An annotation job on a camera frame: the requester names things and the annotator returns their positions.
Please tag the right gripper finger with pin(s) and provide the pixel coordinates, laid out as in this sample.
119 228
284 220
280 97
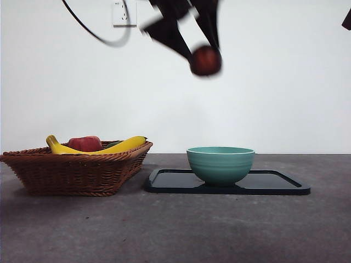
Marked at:
347 23

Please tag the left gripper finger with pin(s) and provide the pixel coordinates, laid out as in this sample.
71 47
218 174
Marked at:
209 24
170 33

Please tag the dark red plum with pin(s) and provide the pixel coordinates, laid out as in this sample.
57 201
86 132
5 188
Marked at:
205 61

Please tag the teal ribbed bowl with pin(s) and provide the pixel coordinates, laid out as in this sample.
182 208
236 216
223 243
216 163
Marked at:
220 170

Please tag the yellow banana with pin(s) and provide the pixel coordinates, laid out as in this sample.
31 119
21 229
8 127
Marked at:
129 143

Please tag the green avocado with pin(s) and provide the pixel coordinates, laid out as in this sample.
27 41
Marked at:
114 143

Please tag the red apple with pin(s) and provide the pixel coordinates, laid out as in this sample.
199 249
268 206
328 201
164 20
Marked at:
82 142

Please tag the black rectangular tray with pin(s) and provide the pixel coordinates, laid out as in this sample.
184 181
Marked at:
170 182

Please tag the brown wicker basket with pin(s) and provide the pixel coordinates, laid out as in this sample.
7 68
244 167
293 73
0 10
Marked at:
71 175

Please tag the white wall socket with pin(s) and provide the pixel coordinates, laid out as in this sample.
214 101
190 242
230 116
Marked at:
118 13

